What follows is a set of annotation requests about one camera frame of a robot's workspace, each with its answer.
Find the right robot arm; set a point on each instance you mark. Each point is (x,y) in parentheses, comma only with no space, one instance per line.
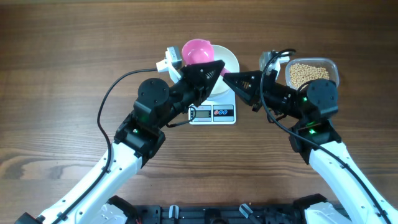
(305,114)

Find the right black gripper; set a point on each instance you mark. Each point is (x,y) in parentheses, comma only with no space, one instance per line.
(252,94)

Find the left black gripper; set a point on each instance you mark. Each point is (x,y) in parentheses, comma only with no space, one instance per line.
(195,72)

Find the soybeans in container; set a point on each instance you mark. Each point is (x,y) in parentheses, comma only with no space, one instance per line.
(301,73)

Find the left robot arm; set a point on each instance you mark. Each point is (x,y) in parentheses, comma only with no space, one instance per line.
(137,140)

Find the white bowl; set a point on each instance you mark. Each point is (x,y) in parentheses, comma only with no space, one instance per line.
(231,65)

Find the pink plastic scoop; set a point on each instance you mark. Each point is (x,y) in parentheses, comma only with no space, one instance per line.
(198,51)

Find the clear plastic container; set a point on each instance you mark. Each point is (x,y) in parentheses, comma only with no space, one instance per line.
(316,62)

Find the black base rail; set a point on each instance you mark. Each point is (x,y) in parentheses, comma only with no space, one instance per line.
(268,214)

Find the white digital kitchen scale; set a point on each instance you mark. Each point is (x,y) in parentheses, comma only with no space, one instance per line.
(216,110)

